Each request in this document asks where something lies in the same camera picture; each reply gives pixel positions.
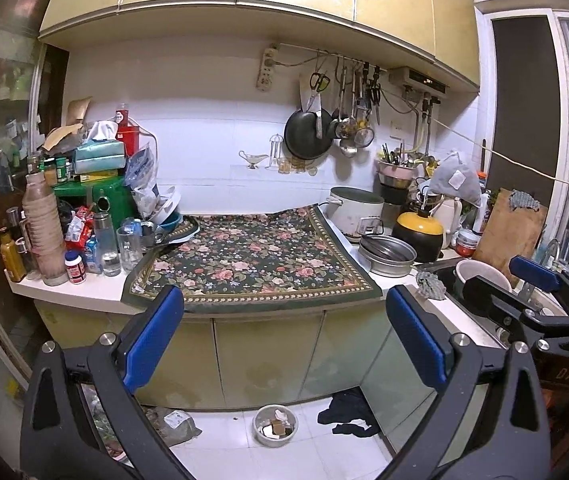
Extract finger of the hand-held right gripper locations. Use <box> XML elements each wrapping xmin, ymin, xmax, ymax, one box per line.
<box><xmin>464</xmin><ymin>276</ymin><xmax>569</xmax><ymax>350</ymax></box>
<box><xmin>509</xmin><ymin>255</ymin><xmax>569</xmax><ymax>317</ymax></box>

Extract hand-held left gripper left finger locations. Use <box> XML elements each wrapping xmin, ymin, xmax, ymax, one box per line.
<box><xmin>19</xmin><ymin>285</ymin><xmax>186</xmax><ymax>480</ymax></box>

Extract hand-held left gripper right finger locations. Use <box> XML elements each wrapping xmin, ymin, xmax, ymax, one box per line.
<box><xmin>381</xmin><ymin>285</ymin><xmax>551</xmax><ymax>480</ymax></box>

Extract white bowl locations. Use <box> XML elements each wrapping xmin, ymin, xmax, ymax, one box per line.
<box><xmin>253</xmin><ymin>404</ymin><xmax>299</xmax><ymax>447</ymax></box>

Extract wooden cutting board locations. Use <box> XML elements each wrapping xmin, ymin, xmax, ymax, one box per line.
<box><xmin>471</xmin><ymin>188</ymin><xmax>549</xmax><ymax>289</ymax></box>

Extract white plastic basin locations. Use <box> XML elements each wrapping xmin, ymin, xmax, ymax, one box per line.
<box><xmin>453</xmin><ymin>259</ymin><xmax>513</xmax><ymax>295</ymax></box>

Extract steel sink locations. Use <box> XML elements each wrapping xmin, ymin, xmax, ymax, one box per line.
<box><xmin>421</xmin><ymin>257</ymin><xmax>569</xmax><ymax>352</ymax></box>

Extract grey dish rag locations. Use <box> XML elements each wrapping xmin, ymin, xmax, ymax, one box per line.
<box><xmin>415</xmin><ymin>269</ymin><xmax>448</xmax><ymax>302</ymax></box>

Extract red lidded jar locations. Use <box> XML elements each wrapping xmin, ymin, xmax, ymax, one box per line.
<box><xmin>454</xmin><ymin>229</ymin><xmax>483</xmax><ymax>259</ymax></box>

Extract knitted dishcloth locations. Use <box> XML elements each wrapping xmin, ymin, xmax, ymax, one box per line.
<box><xmin>507</xmin><ymin>188</ymin><xmax>541</xmax><ymax>214</ymax></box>

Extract white bottle orange cap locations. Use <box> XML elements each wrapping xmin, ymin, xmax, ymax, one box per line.
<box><xmin>474</xmin><ymin>172</ymin><xmax>493</xmax><ymax>234</ymax></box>

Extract metal steamer pot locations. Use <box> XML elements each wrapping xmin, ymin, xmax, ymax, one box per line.
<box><xmin>358</xmin><ymin>234</ymin><xmax>417</xmax><ymax>279</ymax></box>

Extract grey bag white label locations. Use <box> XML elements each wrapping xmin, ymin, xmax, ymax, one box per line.
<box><xmin>144</xmin><ymin>406</ymin><xmax>203</xmax><ymax>445</ymax></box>

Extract glass tumbler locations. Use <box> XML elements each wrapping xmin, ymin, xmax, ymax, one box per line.
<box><xmin>116</xmin><ymin>225</ymin><xmax>144</xmax><ymax>274</ymax></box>

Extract white thermos jug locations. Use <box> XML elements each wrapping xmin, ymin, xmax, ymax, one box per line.
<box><xmin>431</xmin><ymin>197</ymin><xmax>463</xmax><ymax>251</ymax></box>

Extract black and yellow pot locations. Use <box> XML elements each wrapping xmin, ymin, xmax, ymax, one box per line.
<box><xmin>391</xmin><ymin>210</ymin><xmax>445</xmax><ymax>264</ymax></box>

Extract dark cloth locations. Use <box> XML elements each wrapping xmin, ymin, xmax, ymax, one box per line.
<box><xmin>317</xmin><ymin>387</ymin><xmax>381</xmax><ymax>439</ymax></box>

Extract clear water bottle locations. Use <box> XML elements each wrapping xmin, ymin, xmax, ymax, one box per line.
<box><xmin>93</xmin><ymin>212</ymin><xmax>123</xmax><ymax>278</ymax></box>

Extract white pill bottle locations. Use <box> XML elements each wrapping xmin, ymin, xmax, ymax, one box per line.
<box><xmin>64</xmin><ymin>251</ymin><xmax>87</xmax><ymax>285</ymax></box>

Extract grey cloth bag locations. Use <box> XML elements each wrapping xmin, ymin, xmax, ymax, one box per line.
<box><xmin>427</xmin><ymin>149</ymin><xmax>483</xmax><ymax>207</ymax></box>

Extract blue bowl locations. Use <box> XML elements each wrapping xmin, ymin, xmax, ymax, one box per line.
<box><xmin>151</xmin><ymin>185</ymin><xmax>184</xmax><ymax>235</ymax></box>

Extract floral tablecloth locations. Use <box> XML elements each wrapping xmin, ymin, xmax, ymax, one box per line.
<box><xmin>121</xmin><ymin>204</ymin><xmax>384</xmax><ymax>315</ymax></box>

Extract red snack packet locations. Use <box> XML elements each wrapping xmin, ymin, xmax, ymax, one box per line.
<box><xmin>64</xmin><ymin>205</ymin><xmax>96</xmax><ymax>252</ymax></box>

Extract white rice cooker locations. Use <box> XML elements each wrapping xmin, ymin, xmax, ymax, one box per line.
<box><xmin>325</xmin><ymin>186</ymin><xmax>385</xmax><ymax>244</ymax></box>

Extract green plastic stool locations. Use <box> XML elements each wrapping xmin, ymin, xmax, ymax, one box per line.
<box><xmin>53</xmin><ymin>176</ymin><xmax>138</xmax><ymax>222</ymax></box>

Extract clear plastic bag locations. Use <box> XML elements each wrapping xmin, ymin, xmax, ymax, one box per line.
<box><xmin>127</xmin><ymin>142</ymin><xmax>161</xmax><ymax>217</ymax></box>

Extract yellow oil bottle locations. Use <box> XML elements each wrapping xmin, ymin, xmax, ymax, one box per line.
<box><xmin>0</xmin><ymin>232</ymin><xmax>28</xmax><ymax>284</ymax></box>

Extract pink utensil holder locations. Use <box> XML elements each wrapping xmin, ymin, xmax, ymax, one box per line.
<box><xmin>375</xmin><ymin>142</ymin><xmax>418</xmax><ymax>182</ymax></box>

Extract yellow flat box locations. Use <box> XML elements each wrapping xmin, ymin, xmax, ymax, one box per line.
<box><xmin>71</xmin><ymin>170</ymin><xmax>120</xmax><ymax>184</ymax></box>

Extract water pipes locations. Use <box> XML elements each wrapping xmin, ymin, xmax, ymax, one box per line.
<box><xmin>415</xmin><ymin>94</ymin><xmax>438</xmax><ymax>154</ymax></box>

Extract teal tissue pack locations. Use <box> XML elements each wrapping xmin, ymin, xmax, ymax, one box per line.
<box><xmin>74</xmin><ymin>121</ymin><xmax>126</xmax><ymax>174</ymax></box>

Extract row of spice jars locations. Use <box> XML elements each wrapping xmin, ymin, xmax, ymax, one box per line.
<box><xmin>26</xmin><ymin>152</ymin><xmax>73</xmax><ymax>187</ymax></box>

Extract metal ladle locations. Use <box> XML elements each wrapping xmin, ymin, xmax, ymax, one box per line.
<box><xmin>338</xmin><ymin>60</ymin><xmax>361</xmax><ymax>157</ymax></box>

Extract red bottle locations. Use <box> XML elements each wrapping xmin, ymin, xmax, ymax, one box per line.
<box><xmin>115</xmin><ymin>103</ymin><xmax>141</xmax><ymax>157</ymax></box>

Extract grey water heater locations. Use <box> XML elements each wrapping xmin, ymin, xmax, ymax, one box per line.
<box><xmin>388</xmin><ymin>66</ymin><xmax>449</xmax><ymax>92</ymax></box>

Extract brown paper bag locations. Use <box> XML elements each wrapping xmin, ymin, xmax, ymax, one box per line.
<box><xmin>43</xmin><ymin>97</ymin><xmax>93</xmax><ymax>154</ymax></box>

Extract black wok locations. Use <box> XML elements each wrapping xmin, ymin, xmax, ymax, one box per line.
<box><xmin>284</xmin><ymin>108</ymin><xmax>336</xmax><ymax>160</ymax></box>

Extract white power strip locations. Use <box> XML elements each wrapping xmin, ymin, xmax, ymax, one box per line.
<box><xmin>257</xmin><ymin>46</ymin><xmax>279</xmax><ymax>92</ymax></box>

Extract yellowish rope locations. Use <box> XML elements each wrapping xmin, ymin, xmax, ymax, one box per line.
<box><xmin>381</xmin><ymin>87</ymin><xmax>569</xmax><ymax>197</ymax></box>

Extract black-handled scissors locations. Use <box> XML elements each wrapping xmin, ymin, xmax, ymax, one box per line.
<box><xmin>367</xmin><ymin>65</ymin><xmax>383</xmax><ymax>124</ymax></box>

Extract yellow-handled scissors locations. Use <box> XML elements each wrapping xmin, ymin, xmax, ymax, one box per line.
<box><xmin>308</xmin><ymin>71</ymin><xmax>330</xmax><ymax>112</ymax></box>

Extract metal hanging rail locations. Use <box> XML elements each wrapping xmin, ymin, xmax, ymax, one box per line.
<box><xmin>278</xmin><ymin>42</ymin><xmax>388</xmax><ymax>69</ymax></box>

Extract power cable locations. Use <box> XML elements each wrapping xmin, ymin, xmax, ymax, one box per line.
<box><xmin>276</xmin><ymin>52</ymin><xmax>326</xmax><ymax>69</ymax></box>

